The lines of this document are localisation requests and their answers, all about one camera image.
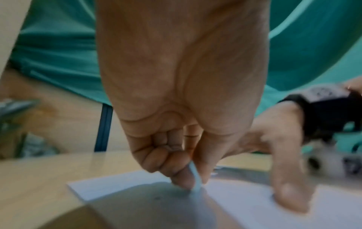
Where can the person's right hand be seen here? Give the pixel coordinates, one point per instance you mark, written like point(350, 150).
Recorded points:
point(285, 138)

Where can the person's left hand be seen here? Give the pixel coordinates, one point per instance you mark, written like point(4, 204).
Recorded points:
point(181, 67)

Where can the white paper sheet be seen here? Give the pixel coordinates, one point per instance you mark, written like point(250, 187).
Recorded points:
point(339, 212)

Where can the white eraser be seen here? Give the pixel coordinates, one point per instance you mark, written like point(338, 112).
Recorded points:
point(197, 181)

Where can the person's right forearm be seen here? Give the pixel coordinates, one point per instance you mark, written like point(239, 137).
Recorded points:
point(356, 85)

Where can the round wooden table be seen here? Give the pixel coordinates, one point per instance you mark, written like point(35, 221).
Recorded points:
point(34, 179)

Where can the black right wristband with markers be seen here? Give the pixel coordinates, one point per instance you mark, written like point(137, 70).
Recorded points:
point(319, 120)

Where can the green draped fabric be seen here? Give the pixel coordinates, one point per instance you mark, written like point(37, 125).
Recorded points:
point(311, 44)

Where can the black vertical pole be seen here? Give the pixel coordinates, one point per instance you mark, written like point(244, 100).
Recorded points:
point(103, 129)

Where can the wooden panel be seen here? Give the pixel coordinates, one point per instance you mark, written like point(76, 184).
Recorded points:
point(70, 116)

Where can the dark green leafy plant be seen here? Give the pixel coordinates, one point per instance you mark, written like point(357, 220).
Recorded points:
point(11, 107)

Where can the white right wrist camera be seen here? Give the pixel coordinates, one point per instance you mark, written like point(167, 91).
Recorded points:
point(331, 163)

